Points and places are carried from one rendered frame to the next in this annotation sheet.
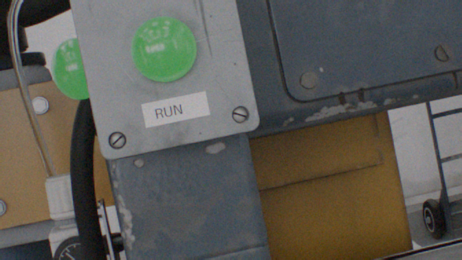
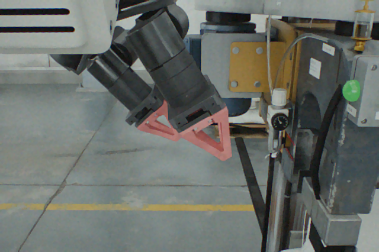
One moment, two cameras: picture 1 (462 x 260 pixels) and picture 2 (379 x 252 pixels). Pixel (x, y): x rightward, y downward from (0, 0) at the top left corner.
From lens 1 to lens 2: 0.28 m
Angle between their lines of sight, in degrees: 19
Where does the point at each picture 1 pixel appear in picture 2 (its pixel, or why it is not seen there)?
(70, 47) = (356, 85)
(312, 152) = not seen: hidden behind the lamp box
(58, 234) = (275, 110)
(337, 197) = not seen: hidden behind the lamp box
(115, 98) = (369, 107)
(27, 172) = (248, 73)
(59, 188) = (279, 94)
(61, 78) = (350, 94)
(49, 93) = (264, 47)
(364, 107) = not seen: outside the picture
